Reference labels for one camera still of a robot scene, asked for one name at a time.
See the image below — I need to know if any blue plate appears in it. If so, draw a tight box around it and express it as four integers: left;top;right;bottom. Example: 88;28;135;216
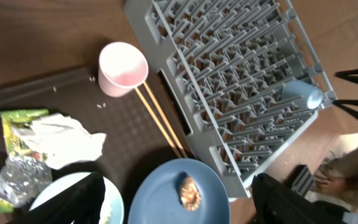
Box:
127;159;231;224

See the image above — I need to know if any light blue rice bowl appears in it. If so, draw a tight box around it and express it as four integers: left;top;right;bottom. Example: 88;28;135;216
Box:
29;172;124;224

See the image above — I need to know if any brown food scrap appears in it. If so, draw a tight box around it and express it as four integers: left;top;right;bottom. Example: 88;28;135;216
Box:
179;177;202;211

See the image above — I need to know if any pink cup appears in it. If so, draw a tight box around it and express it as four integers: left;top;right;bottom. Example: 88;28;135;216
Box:
98;42;149;98

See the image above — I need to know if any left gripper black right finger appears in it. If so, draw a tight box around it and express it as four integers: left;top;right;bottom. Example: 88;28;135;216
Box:
252;173;348;224

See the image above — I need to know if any green snack wrapper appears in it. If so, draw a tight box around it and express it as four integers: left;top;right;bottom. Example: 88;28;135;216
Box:
0;109;52;213

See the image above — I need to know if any grey dishwasher rack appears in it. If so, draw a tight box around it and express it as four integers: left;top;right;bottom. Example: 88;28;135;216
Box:
124;0;337;199

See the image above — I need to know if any wooden chopstick left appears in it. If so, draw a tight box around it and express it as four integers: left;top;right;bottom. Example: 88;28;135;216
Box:
135;88;182;158

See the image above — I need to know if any light blue cup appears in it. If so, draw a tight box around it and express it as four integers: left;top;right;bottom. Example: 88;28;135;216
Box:
282;80;324;110

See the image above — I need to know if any dark brown tray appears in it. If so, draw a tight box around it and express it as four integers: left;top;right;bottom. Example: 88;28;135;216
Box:
0;67;175;208

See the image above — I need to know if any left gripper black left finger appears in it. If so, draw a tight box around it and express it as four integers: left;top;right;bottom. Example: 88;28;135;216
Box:
7;172;106;224

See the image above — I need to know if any aluminium foil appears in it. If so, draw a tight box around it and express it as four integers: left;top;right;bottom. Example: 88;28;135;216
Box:
0;156;52;213

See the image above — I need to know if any white tissue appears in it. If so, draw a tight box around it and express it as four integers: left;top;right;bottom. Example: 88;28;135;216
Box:
11;113;106;170

